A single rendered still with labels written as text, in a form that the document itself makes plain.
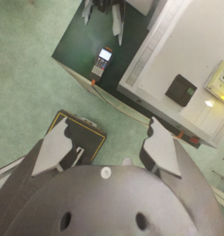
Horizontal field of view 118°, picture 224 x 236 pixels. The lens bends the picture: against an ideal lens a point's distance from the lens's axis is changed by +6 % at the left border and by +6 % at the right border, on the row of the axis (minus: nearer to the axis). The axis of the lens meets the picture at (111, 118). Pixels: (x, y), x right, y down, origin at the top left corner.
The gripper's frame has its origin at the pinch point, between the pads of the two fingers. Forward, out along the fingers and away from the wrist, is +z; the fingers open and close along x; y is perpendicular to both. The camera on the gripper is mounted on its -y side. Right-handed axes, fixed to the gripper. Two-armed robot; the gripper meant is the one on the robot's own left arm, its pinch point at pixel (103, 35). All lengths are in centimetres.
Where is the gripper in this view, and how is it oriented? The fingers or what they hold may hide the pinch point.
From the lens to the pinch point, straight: 46.1
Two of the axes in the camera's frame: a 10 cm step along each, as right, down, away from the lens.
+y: -4.2, 8.8, -2.1
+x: 8.9, 4.4, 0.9
